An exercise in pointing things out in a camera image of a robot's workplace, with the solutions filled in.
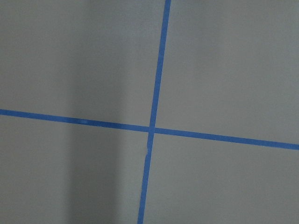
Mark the brown paper table cover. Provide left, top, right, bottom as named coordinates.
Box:
left=0, top=0, right=299, bottom=224

